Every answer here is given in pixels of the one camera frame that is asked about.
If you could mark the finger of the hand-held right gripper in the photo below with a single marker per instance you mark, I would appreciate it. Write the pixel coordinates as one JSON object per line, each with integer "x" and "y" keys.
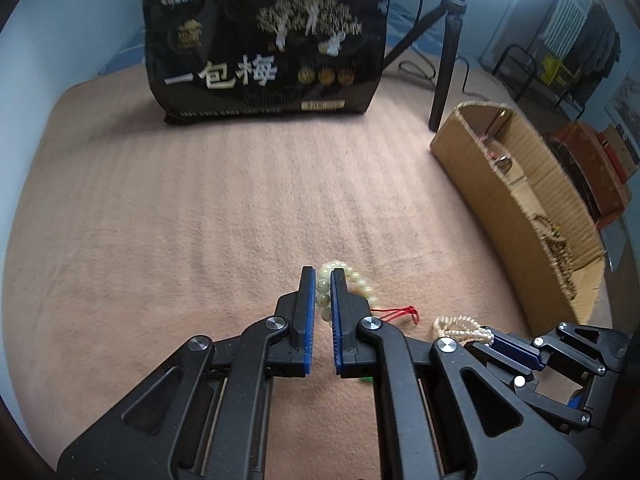
{"x": 550, "y": 405}
{"x": 515, "y": 350}

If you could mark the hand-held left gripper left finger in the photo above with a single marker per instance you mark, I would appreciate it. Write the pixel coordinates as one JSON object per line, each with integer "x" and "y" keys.
{"x": 309, "y": 330}

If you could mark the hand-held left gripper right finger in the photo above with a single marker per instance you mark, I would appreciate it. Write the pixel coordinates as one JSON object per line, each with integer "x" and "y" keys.
{"x": 337, "y": 330}

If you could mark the cardboard box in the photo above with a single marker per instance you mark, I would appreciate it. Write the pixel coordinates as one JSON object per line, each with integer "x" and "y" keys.
{"x": 480, "y": 180}

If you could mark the small metal jewelry piece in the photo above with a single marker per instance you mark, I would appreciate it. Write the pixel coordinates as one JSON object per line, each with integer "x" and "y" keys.
{"x": 502, "y": 163}

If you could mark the tan blanket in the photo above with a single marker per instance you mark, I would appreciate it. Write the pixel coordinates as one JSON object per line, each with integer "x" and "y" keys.
{"x": 200, "y": 200}

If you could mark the stack of orange boxes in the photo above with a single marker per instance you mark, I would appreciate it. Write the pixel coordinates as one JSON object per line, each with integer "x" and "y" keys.
{"x": 595, "y": 160}

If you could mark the black printed bag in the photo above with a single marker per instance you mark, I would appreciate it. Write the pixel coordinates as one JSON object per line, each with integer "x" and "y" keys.
{"x": 265, "y": 55}

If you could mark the yellow box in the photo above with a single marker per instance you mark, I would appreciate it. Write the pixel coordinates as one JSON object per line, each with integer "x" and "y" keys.
{"x": 556, "y": 71}

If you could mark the black tripod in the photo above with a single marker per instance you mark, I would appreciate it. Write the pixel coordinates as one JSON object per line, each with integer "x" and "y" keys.
{"x": 447, "y": 50}

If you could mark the dark hanging clothes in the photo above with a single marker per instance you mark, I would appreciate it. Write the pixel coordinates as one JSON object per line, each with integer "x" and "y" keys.
{"x": 597, "y": 55}

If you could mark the white radiator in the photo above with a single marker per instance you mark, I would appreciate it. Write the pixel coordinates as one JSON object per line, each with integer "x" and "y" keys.
{"x": 562, "y": 25}

